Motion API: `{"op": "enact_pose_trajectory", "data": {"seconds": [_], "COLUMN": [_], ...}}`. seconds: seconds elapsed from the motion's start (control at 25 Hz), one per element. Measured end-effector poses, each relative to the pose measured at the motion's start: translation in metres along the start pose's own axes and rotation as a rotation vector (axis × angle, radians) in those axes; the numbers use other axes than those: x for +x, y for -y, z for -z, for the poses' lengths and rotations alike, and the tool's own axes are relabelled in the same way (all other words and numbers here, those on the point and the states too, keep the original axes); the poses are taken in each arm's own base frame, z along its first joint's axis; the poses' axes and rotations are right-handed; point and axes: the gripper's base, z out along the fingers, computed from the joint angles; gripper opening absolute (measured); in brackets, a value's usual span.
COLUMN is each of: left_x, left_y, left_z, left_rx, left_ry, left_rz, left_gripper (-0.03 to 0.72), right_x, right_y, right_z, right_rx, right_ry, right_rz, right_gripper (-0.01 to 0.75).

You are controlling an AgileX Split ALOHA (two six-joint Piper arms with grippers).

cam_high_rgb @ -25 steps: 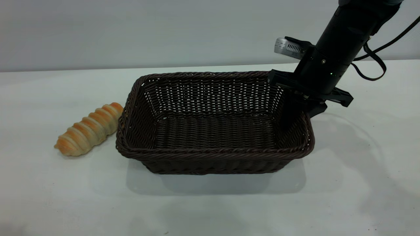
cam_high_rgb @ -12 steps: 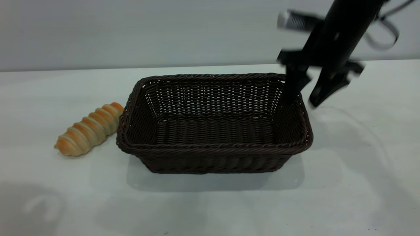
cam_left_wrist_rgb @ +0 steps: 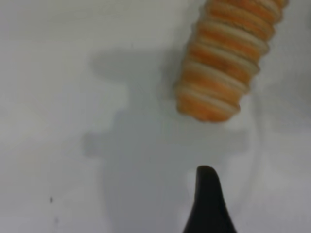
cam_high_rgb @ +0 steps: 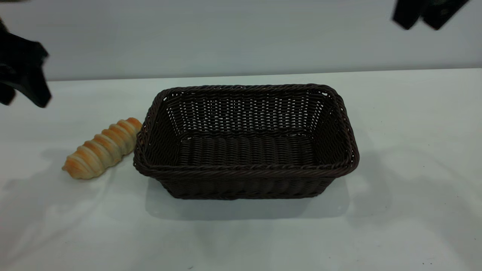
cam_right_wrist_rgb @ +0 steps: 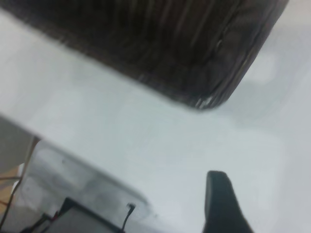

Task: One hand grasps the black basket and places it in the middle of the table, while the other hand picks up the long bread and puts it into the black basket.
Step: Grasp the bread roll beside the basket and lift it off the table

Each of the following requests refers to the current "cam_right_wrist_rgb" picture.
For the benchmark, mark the black electronics box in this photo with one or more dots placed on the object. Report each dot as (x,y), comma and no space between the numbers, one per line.
(82,219)

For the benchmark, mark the white metal base plate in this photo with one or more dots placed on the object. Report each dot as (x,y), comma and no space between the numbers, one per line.
(73,174)

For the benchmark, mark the black woven wicker basket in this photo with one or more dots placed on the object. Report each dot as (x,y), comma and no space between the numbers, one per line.
(150,48)

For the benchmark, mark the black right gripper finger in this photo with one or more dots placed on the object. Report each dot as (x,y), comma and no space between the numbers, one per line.
(218,206)

